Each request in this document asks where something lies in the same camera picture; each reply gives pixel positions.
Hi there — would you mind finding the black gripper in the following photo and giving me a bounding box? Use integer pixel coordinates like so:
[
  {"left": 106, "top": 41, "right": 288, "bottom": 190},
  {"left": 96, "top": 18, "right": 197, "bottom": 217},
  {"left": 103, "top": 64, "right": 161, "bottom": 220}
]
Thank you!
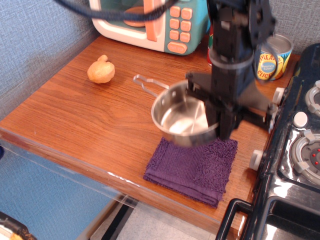
[{"left": 185, "top": 56, "right": 275, "bottom": 140}]

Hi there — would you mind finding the small metal pot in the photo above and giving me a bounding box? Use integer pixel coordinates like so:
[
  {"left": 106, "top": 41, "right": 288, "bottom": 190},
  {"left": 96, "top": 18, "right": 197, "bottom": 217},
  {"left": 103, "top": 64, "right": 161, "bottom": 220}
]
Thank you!
[{"left": 133, "top": 74, "right": 219, "bottom": 147}]

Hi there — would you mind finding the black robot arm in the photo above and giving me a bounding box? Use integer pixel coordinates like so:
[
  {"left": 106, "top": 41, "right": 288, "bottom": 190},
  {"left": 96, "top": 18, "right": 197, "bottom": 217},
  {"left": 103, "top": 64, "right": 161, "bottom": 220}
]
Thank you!
[{"left": 185, "top": 0, "right": 278, "bottom": 144}]

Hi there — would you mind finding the purple folded cloth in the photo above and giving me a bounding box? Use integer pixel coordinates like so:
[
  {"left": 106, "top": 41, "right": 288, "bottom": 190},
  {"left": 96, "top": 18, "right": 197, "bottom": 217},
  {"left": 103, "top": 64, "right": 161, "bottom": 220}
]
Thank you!
[{"left": 143, "top": 138, "right": 238, "bottom": 208}]

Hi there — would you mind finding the tomato sauce can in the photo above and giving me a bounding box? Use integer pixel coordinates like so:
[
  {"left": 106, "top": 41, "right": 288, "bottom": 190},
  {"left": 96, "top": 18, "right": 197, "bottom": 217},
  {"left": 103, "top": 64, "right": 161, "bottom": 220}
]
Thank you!
[{"left": 206, "top": 25, "right": 214, "bottom": 66}]

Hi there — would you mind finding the pineapple slices can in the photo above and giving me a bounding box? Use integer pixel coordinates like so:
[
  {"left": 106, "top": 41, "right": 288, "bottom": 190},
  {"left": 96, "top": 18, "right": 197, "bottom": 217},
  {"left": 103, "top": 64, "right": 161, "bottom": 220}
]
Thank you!
[{"left": 257, "top": 34, "right": 294, "bottom": 81}]

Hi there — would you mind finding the toy microwave oven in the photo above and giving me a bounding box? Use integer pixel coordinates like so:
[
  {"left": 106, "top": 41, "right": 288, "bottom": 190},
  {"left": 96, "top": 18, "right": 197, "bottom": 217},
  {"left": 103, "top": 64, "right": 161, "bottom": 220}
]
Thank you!
[{"left": 92, "top": 0, "right": 210, "bottom": 56}]

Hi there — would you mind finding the black toy stove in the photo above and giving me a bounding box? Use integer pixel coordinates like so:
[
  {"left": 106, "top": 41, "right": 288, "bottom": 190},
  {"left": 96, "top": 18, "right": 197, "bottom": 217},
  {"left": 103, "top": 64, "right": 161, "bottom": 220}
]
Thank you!
[{"left": 216, "top": 43, "right": 320, "bottom": 240}]

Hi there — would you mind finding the orange toy fruit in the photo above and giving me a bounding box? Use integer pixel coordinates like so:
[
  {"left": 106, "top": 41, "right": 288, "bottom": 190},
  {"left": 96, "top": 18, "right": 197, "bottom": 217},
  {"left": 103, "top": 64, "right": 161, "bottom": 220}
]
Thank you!
[{"left": 87, "top": 54, "right": 116, "bottom": 84}]

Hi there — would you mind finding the orange microwave plate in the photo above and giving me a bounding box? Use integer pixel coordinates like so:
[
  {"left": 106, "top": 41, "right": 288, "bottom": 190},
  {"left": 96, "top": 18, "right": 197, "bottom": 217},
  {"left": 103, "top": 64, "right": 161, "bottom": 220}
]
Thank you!
[{"left": 123, "top": 6, "right": 145, "bottom": 28}]

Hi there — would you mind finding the black braided cable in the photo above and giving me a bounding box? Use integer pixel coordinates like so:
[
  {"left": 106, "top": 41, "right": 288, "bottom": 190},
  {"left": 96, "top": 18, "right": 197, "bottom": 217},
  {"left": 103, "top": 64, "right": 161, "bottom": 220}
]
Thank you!
[{"left": 53, "top": 0, "right": 181, "bottom": 22}]

